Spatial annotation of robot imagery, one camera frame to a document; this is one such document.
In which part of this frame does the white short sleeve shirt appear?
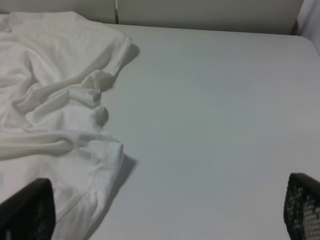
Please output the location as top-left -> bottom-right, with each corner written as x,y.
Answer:
0,12 -> 132,240

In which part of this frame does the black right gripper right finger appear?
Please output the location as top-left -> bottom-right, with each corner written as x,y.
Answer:
283,173 -> 320,240

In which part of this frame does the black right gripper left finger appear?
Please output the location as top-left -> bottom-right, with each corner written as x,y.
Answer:
0,178 -> 55,240

